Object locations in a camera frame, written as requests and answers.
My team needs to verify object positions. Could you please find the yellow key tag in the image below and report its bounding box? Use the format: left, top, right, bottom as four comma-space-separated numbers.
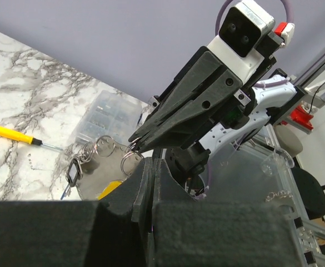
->
98, 180, 123, 200

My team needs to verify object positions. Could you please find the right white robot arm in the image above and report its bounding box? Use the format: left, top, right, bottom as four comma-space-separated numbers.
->
128, 46, 304, 185

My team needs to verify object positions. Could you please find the grey round stool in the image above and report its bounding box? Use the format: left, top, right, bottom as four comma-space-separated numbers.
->
274, 125, 303, 157

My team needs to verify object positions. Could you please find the red block on shelf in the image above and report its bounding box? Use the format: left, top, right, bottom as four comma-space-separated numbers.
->
290, 105, 314, 130

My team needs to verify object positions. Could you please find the clear acrylic panel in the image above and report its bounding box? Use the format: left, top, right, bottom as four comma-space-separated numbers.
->
203, 126, 325, 266

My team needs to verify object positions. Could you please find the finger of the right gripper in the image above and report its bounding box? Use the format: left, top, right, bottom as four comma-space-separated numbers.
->
128, 51, 226, 142
136, 70, 242, 153

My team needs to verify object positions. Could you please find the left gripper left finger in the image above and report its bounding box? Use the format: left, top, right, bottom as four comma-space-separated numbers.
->
0, 157, 153, 267

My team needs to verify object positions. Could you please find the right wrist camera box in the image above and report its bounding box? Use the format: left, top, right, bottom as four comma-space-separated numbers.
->
214, 1, 295, 58

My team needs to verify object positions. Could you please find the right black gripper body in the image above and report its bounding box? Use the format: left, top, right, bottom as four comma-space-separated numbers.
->
139, 46, 278, 154

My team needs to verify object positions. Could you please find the yellow handled screwdriver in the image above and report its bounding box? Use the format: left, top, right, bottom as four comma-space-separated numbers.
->
0, 126, 63, 151

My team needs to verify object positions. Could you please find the clear plastic screw box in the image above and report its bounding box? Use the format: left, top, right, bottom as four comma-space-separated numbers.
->
71, 91, 143, 145

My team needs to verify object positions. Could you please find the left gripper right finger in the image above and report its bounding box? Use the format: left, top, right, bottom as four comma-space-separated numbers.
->
153, 160, 303, 266

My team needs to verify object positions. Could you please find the black chair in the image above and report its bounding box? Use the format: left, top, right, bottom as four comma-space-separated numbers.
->
291, 167, 325, 220

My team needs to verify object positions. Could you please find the black key tag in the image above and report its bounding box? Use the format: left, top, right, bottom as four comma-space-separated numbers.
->
66, 158, 82, 187

